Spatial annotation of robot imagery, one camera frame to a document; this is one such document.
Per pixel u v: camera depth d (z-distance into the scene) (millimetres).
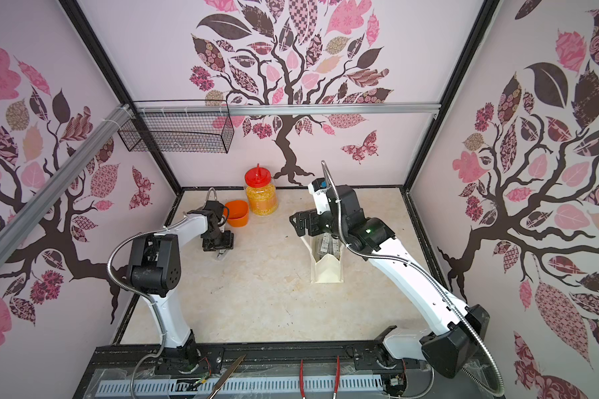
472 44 749
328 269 877
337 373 694
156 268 526
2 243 509
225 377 710
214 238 838
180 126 949
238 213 1037
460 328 379
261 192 1004
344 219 511
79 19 685
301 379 706
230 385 699
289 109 940
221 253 969
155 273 524
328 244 918
